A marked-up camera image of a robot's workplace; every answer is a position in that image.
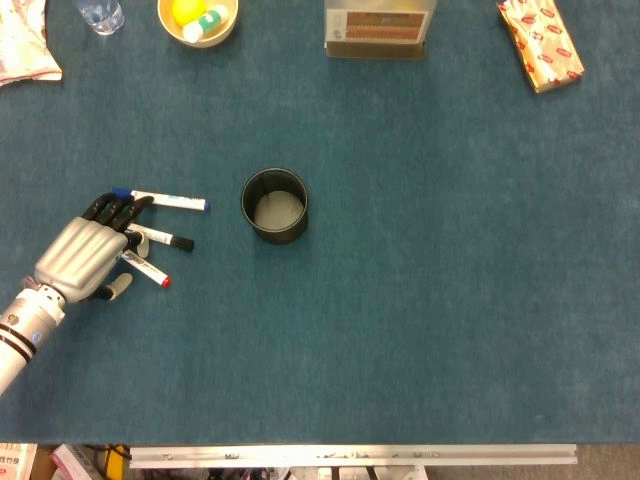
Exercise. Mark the pink white packet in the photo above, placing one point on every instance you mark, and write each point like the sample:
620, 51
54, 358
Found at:
75, 462

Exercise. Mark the cream round bowl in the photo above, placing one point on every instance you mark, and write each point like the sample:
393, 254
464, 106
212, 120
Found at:
220, 37

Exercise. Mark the clear plastic water bottle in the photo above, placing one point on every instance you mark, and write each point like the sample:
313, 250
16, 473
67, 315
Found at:
102, 17

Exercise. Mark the aluminium profile rail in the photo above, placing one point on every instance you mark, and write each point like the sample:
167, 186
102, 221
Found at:
350, 456

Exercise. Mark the small green white bottle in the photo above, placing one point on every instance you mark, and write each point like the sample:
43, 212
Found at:
210, 20

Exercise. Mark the white printed snack bag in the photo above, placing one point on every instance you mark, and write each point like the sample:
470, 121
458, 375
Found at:
20, 50

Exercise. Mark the black cylindrical pen cup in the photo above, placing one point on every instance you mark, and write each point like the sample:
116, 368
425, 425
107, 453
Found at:
282, 237

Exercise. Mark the tan cardboard box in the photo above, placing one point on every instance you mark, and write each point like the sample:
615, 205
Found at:
375, 51

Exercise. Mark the yellow ball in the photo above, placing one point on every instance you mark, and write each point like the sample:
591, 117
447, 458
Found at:
187, 10

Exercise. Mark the blue whiteboard marker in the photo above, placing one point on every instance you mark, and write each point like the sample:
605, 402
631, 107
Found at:
175, 201

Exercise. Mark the black whiteboard marker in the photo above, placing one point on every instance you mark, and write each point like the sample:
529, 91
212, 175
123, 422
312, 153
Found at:
165, 237

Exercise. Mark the blue felt table mat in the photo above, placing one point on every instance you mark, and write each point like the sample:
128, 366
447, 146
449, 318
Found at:
400, 250

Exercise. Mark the printed paper sheet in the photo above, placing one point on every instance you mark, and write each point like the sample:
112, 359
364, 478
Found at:
15, 462

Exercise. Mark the red print wrapped package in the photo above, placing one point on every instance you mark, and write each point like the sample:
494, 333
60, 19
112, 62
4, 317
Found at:
545, 45

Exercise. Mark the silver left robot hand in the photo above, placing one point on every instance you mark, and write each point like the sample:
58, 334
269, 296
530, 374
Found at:
85, 255

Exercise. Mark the red whiteboard marker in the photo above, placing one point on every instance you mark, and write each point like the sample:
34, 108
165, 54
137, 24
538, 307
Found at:
150, 272

